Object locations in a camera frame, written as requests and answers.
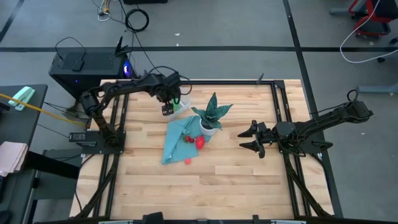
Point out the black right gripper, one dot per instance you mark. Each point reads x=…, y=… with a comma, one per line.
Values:
x=265, y=135

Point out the mint green stapler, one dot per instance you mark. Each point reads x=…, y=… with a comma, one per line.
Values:
x=21, y=96

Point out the black computer tower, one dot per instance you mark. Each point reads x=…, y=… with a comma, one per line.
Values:
x=93, y=70

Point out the large black case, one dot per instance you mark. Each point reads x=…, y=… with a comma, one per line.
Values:
x=144, y=1

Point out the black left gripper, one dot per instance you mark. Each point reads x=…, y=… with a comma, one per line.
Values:
x=169, y=90

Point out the clear plastic tupperware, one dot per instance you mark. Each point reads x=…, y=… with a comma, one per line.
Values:
x=186, y=105

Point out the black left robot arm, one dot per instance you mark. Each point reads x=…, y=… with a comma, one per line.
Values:
x=124, y=87

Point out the pink folded cloth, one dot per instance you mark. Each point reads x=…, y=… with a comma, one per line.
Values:
x=12, y=157

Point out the green snake plant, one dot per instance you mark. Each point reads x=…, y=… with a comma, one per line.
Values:
x=213, y=109

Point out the black table-level camera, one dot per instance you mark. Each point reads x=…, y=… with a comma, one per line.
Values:
x=153, y=218

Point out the small black box device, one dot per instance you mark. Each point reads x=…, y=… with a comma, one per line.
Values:
x=77, y=65

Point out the white plant pot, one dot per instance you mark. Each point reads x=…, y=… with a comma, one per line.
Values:
x=207, y=132

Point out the red and black chair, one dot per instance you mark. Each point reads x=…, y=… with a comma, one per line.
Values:
x=377, y=29

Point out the black power brick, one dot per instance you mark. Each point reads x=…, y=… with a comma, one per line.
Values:
x=79, y=137

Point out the teal cloth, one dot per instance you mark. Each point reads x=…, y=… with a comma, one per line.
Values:
x=177, y=143

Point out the green ridged vegetable toy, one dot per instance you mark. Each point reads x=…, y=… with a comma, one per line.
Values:
x=176, y=107

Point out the black side table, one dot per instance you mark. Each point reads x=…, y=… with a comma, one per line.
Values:
x=18, y=130

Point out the pink peach toy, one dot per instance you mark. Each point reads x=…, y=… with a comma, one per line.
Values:
x=187, y=161

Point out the black table frame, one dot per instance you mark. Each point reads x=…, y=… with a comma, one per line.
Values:
x=230, y=82

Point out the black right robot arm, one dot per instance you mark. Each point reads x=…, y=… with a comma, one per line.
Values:
x=326, y=119

